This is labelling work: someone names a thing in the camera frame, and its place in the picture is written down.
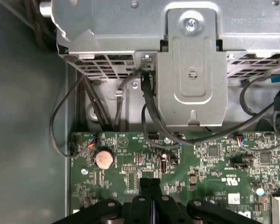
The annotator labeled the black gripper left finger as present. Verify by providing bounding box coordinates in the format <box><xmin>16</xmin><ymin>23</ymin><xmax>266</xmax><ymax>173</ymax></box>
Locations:
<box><xmin>52</xmin><ymin>177</ymin><xmax>153</xmax><ymax>224</ymax></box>

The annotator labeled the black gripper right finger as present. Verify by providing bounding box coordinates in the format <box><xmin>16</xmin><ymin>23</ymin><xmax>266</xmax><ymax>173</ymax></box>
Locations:
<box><xmin>152</xmin><ymin>178</ymin><xmax>250</xmax><ymax>224</ymax></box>

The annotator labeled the green motherboard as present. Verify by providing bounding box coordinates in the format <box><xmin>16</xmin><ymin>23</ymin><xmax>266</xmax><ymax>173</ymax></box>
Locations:
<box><xmin>70</xmin><ymin>130</ymin><xmax>280</xmax><ymax>224</ymax></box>

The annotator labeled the round coin battery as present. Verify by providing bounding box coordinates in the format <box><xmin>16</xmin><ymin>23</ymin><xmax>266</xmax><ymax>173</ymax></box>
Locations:
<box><xmin>93</xmin><ymin>150</ymin><xmax>114</xmax><ymax>169</ymax></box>

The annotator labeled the black open pc case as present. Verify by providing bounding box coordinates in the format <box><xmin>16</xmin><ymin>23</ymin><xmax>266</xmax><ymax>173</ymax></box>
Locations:
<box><xmin>0</xmin><ymin>0</ymin><xmax>159</xmax><ymax>224</ymax></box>

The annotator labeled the silver metal drive cage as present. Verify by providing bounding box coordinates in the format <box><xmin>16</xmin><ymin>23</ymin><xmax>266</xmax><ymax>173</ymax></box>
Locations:
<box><xmin>46</xmin><ymin>0</ymin><xmax>280</xmax><ymax>128</ymax></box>

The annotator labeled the grey black wire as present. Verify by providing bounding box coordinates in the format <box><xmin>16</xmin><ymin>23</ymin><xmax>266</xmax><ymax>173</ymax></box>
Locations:
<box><xmin>113</xmin><ymin>69</ymin><xmax>144</xmax><ymax>131</ymax></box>

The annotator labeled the long black wire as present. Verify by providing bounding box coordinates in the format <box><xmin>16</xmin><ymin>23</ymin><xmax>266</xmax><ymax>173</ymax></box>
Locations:
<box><xmin>177</xmin><ymin>100</ymin><xmax>280</xmax><ymax>147</ymax></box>

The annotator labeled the thick black flat cable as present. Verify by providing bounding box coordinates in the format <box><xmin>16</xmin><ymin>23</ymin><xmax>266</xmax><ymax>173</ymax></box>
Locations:
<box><xmin>140</xmin><ymin>70</ymin><xmax>187</xmax><ymax>147</ymax></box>

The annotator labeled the thin black looped wire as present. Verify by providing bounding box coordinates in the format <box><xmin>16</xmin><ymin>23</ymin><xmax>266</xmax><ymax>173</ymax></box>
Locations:
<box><xmin>49</xmin><ymin>74</ymin><xmax>98</xmax><ymax>157</ymax></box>

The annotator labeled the black braided cable bundle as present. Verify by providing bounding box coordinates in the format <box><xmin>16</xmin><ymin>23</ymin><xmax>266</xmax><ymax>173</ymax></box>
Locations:
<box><xmin>23</xmin><ymin>0</ymin><xmax>61</xmax><ymax>51</ymax></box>

